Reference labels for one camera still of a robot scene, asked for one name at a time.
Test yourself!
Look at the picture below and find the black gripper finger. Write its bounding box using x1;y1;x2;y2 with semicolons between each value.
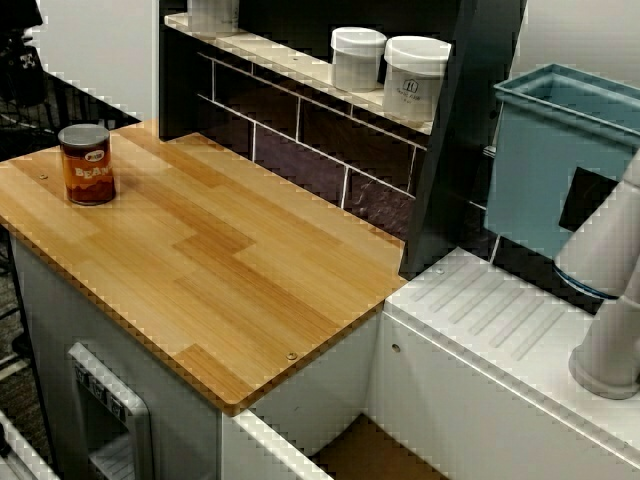
5;42;48;107

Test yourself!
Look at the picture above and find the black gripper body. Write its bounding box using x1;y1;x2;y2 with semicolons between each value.
0;0;45;49

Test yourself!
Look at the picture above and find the orange beans can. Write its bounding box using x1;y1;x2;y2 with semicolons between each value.
57;123;117;206

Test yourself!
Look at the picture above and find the black cabinet end panel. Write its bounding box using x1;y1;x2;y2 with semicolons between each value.
158;0;201;141

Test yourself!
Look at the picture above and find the white canister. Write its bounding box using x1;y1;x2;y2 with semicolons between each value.
188;0;240;26

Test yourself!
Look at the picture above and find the cream shelf board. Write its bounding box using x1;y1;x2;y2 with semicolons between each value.
163;12;436;136

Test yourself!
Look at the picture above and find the dark tile backsplash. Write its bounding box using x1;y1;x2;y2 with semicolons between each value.
194;49;501;261

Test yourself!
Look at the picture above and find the plain white jar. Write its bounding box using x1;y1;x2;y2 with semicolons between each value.
329;26;388;93

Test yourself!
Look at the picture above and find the white kitchen cabinet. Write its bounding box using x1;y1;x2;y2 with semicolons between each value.
9;219;224;480

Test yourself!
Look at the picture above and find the white jar with printed label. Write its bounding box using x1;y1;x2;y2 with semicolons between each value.
382;34;453;124

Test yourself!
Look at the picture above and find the dark grey upright panel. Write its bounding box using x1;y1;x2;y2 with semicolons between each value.
397;0;529;281

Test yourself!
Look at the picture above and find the teal plastic bin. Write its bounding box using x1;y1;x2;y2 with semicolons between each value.
484;62;640;316

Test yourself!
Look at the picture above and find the white toy sink unit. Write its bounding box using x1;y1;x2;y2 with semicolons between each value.
219;247;640;480

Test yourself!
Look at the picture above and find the black square panel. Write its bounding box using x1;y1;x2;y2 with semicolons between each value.
558;166;623;234

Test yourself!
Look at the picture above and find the white toy faucet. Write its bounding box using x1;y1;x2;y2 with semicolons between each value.
552;147;640;401

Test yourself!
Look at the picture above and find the aluminium frame rail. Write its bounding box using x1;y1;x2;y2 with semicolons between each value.
0;409;56;480

